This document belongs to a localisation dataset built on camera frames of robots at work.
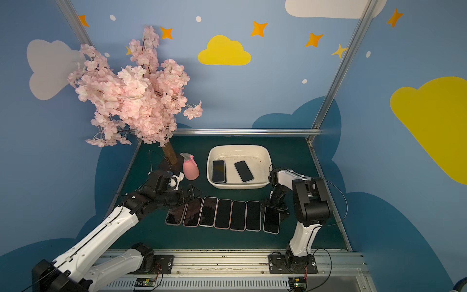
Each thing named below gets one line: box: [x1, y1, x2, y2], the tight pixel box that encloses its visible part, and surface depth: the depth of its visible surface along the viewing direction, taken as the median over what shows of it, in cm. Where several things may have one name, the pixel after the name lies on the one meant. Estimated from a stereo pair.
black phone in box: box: [212, 160, 227, 185], surface depth 106 cm
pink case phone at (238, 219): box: [229, 200, 247, 232], surface depth 88 cm
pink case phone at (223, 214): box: [214, 198, 233, 230], surface depth 88 cm
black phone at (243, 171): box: [234, 160, 254, 182], surface depth 107 cm
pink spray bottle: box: [179, 152, 201, 181], surface depth 94 cm
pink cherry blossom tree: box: [68, 25, 204, 166], surface depth 67 cm
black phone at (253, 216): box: [245, 200, 262, 232], surface depth 89 cm
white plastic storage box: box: [206, 144, 273, 190], surface depth 110 cm
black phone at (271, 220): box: [262, 206, 281, 235], surface depth 87 cm
